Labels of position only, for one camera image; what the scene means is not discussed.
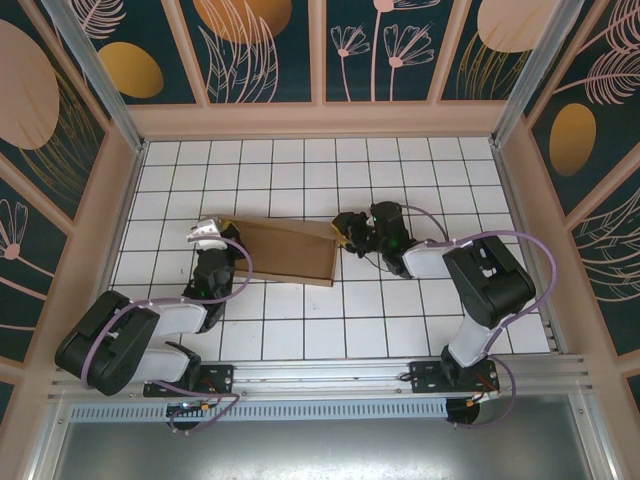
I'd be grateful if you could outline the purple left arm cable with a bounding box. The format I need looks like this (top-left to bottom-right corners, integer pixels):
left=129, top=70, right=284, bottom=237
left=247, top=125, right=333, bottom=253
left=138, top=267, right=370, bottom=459
left=82, top=234, right=254, bottom=436

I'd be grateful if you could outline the aluminium corner post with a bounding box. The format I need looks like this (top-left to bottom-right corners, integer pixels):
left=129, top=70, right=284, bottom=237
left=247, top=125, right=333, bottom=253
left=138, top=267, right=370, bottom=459
left=39, top=0, right=146, bottom=154
left=489, top=0, right=579, bottom=146

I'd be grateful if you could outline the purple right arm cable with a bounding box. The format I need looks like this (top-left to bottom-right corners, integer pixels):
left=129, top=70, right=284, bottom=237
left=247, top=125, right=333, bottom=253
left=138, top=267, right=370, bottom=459
left=399, top=203, right=559, bottom=431

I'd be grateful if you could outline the brown cardboard paper box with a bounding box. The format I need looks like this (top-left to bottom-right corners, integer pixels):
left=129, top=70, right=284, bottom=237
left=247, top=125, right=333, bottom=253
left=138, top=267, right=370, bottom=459
left=217, top=214, right=341, bottom=288

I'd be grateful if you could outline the base wiring yellow connector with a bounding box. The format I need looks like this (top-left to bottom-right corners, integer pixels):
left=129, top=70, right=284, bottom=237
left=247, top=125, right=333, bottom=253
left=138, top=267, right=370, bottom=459
left=464, top=372, right=501, bottom=407
left=167, top=384, right=226, bottom=419

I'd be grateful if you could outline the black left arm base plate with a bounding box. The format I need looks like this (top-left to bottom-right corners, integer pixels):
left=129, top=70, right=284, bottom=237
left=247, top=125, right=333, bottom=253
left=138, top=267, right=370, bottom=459
left=143, top=363, right=236, bottom=399

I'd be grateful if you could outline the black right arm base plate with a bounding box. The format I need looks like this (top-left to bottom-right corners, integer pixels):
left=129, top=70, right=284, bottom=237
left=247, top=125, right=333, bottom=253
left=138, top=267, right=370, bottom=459
left=408, top=360, right=501, bottom=396

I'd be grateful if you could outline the grey metal sheet panel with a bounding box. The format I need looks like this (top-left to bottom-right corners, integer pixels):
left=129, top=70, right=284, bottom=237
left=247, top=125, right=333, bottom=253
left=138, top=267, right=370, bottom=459
left=29, top=392, right=616, bottom=480

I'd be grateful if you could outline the aluminium mounting rail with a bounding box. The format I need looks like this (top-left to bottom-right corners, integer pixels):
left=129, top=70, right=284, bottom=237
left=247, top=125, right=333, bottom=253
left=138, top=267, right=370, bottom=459
left=47, top=354, right=594, bottom=401

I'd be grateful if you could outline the slotted grey cable duct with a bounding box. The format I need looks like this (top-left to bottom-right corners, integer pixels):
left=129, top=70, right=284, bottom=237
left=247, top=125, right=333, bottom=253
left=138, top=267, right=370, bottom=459
left=69, top=397, right=449, bottom=421

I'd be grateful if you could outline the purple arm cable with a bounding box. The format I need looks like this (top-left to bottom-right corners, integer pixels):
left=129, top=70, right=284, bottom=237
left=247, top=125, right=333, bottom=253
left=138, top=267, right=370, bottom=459
left=82, top=234, right=254, bottom=436
left=399, top=203, right=559, bottom=431

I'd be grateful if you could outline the right base wiring yellow connector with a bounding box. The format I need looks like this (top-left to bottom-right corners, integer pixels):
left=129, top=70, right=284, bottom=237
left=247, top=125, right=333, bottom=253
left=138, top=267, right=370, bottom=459
left=464, top=372, right=501, bottom=407

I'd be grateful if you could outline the left base wiring yellow connector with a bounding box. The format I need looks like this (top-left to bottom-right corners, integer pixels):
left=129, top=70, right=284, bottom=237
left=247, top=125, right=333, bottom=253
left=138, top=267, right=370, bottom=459
left=167, top=384, right=226, bottom=419

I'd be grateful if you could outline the aluminium side rail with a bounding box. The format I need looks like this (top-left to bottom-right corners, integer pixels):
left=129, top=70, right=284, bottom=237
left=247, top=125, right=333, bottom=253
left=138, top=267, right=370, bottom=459
left=74, top=144, right=146, bottom=362
left=492, top=144, right=564, bottom=354

